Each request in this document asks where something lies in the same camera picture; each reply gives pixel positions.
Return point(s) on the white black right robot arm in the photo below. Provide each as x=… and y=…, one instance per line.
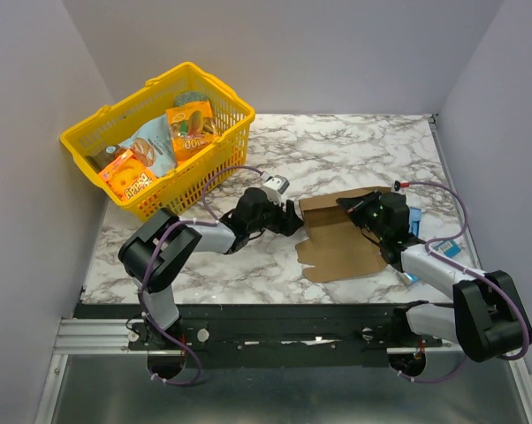
x=486, y=319

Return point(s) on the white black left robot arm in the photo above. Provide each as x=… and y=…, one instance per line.
x=156, y=253

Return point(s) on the light blue cassava chips bag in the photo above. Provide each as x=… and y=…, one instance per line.
x=151, y=144

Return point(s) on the yellow plastic shopping basket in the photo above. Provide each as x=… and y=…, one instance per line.
x=139, y=122

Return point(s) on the brown cardboard box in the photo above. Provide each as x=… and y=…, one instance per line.
x=335, y=248

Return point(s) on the light blue long box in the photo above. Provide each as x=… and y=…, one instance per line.
x=415, y=217

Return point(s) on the orange scrub daddy sponge box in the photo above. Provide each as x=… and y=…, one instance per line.
x=127, y=176

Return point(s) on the aluminium extrusion frame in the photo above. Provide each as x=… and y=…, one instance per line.
x=78, y=337

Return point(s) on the green netted melon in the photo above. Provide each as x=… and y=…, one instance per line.
x=189, y=96

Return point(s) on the teal small box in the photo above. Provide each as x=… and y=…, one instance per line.
x=447, y=247

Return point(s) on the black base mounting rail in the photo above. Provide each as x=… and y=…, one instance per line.
x=272, y=336

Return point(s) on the small blue white packet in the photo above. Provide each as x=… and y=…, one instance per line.
x=409, y=279

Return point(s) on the orange mango gummy bag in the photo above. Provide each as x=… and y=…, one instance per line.
x=192, y=128

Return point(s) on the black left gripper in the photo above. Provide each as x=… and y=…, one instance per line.
x=286, y=223

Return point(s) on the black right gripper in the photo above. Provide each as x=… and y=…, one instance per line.
x=363, y=208

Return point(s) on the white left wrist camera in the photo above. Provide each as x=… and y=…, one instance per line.
x=275, y=187

